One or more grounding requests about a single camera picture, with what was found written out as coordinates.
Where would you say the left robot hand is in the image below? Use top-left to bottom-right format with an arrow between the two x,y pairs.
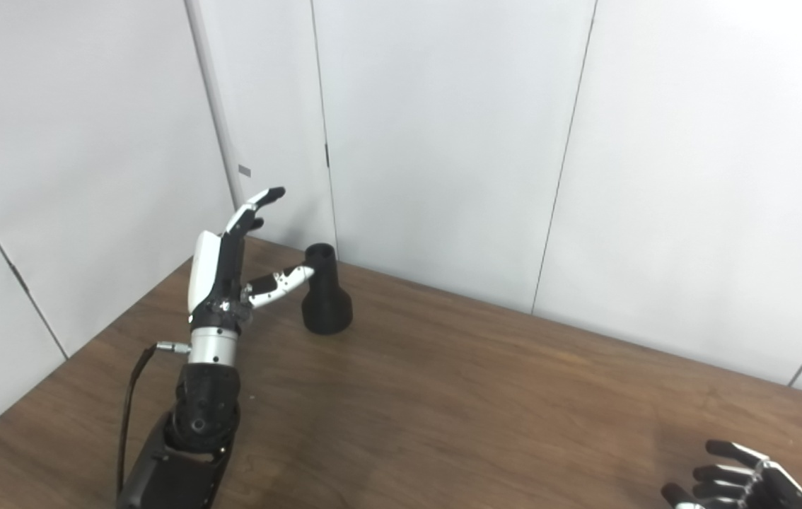
187,187 -> 315,333

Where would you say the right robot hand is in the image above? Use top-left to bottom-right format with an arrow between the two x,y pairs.
661,440 -> 802,509

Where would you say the black nozzle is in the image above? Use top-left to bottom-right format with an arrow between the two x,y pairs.
301,243 -> 354,335

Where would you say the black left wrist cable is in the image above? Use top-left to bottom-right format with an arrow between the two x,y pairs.
115,341 -> 192,496

